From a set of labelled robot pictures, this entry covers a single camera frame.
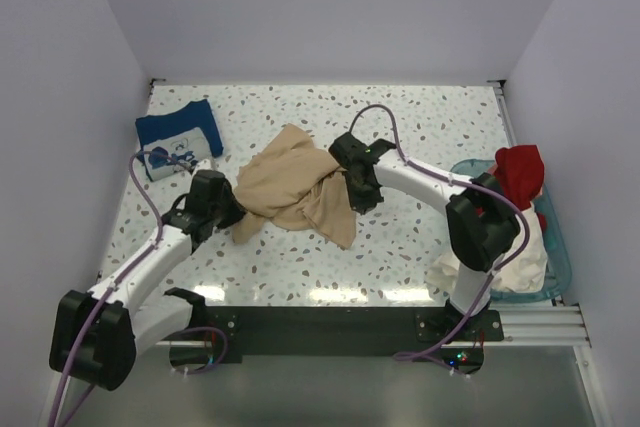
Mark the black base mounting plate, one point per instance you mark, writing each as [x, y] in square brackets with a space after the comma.
[310, 331]

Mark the folded blue t-shirt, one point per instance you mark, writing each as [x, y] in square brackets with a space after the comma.
[184, 137]

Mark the beige t-shirt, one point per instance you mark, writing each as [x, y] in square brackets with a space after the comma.
[295, 186]

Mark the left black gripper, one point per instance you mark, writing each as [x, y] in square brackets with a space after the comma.
[237, 210]

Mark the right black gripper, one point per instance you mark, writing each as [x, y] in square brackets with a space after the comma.
[362, 205]

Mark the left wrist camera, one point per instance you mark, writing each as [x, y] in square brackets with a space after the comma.
[204, 165]

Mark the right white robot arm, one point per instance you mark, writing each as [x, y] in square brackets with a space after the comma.
[486, 230]

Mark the red t-shirt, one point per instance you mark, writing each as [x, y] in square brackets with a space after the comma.
[520, 171]

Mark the clear blue plastic bin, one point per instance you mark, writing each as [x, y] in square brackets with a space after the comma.
[541, 272]

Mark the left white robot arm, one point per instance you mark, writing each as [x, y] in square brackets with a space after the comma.
[99, 334]

